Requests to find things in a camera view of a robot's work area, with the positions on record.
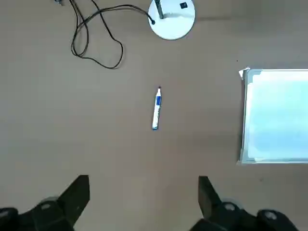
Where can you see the white desk lamp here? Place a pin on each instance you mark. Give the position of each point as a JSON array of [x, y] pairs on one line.
[[173, 26]]

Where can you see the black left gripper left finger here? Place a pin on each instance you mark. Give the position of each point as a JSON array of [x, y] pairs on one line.
[[60, 211]]

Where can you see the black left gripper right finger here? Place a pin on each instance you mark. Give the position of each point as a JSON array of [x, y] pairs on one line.
[[216, 216]]

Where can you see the blue white whiteboard marker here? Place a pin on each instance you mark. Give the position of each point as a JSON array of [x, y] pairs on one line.
[[156, 113]]

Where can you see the silver framed whiteboard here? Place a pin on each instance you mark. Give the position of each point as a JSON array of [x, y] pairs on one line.
[[276, 115]]

